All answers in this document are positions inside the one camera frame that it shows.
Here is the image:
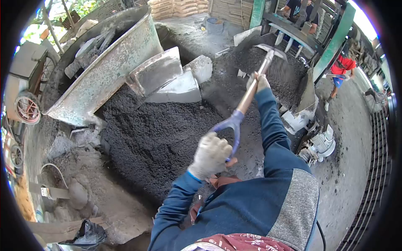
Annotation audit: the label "rack of metal bars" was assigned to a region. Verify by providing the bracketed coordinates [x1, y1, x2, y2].
[338, 107, 393, 251]

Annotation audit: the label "cart with spoked wheels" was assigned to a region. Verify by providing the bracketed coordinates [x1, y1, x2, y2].
[5, 41, 60, 125]

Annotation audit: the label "large metal mixer drum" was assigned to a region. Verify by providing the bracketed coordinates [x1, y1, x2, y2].
[40, 5, 164, 127]

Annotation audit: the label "person's right hand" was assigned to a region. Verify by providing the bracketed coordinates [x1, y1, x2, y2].
[246, 72, 271, 93]

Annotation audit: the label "grey bucket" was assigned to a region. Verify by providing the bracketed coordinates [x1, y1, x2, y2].
[206, 17, 224, 34]

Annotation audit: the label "grey electric motor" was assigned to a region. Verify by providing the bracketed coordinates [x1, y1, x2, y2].
[297, 124, 336, 167]

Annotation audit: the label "person's legs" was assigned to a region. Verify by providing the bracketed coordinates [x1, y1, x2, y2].
[209, 157, 244, 190]

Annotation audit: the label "green block press machine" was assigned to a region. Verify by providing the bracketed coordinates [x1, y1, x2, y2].
[250, 0, 357, 83]

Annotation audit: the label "person's left fingers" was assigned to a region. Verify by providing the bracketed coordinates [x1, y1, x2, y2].
[201, 132, 233, 170]

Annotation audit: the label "stack of cement sacks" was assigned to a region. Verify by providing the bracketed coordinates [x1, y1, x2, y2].
[148, 0, 210, 20]

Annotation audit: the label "black plastic bag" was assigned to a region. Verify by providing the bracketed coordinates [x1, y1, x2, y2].
[58, 219, 108, 251]

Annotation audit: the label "person's right fingers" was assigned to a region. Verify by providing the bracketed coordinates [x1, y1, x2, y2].
[246, 72, 267, 93]

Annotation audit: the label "pile of dark gravel mix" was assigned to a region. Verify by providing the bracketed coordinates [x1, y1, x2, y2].
[96, 45, 310, 201]

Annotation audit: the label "person's body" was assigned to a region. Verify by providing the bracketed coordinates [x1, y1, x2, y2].
[148, 147, 321, 251]

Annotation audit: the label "person's left hand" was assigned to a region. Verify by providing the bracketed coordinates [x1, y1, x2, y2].
[187, 132, 233, 181]

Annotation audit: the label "metal chute plate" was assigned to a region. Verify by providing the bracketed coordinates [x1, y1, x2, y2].
[126, 46, 213, 104]

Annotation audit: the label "shovel with blue handle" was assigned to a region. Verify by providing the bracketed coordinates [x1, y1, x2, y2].
[211, 44, 288, 163]

